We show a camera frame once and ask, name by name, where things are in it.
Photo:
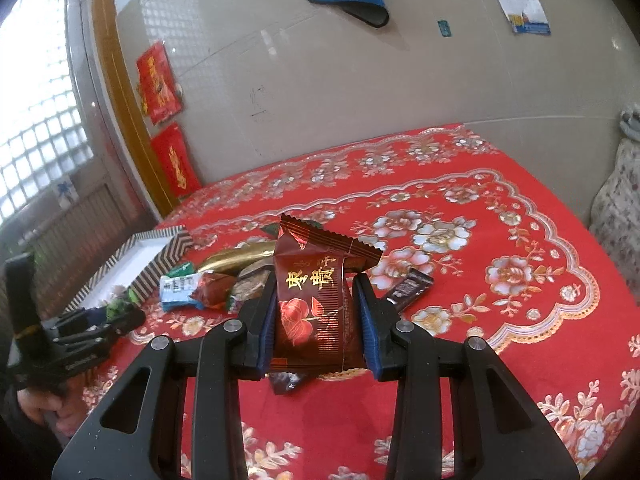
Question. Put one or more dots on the brown slatted wooden panel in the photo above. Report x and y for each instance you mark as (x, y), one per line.
(65, 245)

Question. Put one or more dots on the gold snack packet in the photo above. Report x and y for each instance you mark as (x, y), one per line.
(235, 258)

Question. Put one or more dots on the glass block window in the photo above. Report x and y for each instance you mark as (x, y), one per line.
(40, 110)

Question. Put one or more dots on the dark brown snack packet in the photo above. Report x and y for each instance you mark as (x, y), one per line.
(284, 384)

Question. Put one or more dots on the brown cake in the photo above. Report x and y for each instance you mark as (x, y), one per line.
(250, 285)

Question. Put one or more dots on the white tray with striped rim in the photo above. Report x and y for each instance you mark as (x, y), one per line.
(135, 265)

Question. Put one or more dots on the red gold bag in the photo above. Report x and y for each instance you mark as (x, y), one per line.
(176, 160)
(157, 82)

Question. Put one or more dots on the red floral tablecloth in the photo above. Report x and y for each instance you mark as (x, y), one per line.
(500, 360)

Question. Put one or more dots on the black snack packet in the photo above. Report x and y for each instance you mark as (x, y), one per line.
(407, 290)

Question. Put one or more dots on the grey cloth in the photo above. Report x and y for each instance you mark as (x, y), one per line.
(631, 122)

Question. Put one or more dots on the dark green snack packet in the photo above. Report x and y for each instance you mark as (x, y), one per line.
(270, 231)

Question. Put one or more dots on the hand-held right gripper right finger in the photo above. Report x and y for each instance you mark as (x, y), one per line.
(369, 332)

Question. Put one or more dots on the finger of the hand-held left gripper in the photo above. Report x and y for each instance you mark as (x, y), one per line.
(75, 317)
(125, 322)

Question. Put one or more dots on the person's left hand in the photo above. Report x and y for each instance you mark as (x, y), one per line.
(57, 412)

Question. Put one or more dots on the wooden door frame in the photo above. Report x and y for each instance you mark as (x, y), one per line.
(122, 85)

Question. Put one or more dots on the small red snack packet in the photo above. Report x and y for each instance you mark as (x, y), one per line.
(212, 290)

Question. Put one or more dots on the small green wall sticker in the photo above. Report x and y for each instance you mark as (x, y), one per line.
(444, 28)

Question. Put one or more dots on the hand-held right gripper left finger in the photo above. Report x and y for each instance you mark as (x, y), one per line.
(266, 332)

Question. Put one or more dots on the blue white paper sticker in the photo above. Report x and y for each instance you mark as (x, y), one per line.
(66, 194)

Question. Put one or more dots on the floral cushion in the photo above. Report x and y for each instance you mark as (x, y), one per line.
(620, 220)

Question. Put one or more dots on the dark red snack packet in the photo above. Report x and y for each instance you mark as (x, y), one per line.
(310, 300)

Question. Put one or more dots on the white blue snack packet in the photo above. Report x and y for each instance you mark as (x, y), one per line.
(177, 287)

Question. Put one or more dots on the red gold bag upper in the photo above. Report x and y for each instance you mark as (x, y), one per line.
(157, 82)

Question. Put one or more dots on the red gold bag lower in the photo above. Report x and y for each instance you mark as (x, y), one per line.
(176, 160)

